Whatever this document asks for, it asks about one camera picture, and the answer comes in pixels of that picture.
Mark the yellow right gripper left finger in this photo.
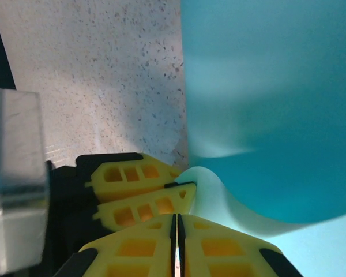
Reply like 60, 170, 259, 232
54, 213, 177, 277

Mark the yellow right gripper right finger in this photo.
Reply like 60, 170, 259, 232
176, 213, 305, 277

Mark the light blue cloth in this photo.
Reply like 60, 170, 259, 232
174, 0, 346, 277

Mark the aluminium frame rail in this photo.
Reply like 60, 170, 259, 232
0, 88, 50, 274

